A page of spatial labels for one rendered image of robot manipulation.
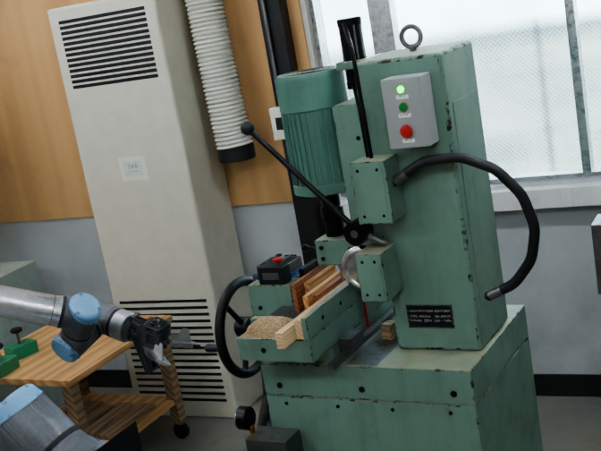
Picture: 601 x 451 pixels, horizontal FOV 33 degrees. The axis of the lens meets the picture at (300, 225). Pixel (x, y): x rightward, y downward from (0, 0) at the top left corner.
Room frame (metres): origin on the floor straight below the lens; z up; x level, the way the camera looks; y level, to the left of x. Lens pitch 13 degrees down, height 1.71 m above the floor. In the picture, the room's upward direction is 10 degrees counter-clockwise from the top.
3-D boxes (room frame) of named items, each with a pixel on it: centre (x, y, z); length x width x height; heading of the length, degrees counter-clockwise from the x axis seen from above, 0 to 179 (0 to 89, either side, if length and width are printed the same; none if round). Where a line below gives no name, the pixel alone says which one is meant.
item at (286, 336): (2.48, -0.04, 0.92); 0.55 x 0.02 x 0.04; 149
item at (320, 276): (2.59, -0.03, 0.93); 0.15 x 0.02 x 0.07; 149
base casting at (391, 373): (2.49, -0.19, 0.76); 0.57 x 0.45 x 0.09; 59
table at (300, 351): (2.61, 0.00, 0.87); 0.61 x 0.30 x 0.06; 149
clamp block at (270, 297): (2.65, 0.08, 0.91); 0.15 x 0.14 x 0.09; 149
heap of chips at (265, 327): (2.39, 0.11, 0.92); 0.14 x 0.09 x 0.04; 59
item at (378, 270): (2.32, -0.17, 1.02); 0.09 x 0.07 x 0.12; 149
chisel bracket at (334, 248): (2.54, -0.10, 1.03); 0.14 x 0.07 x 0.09; 59
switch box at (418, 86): (2.27, -0.29, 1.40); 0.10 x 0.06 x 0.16; 59
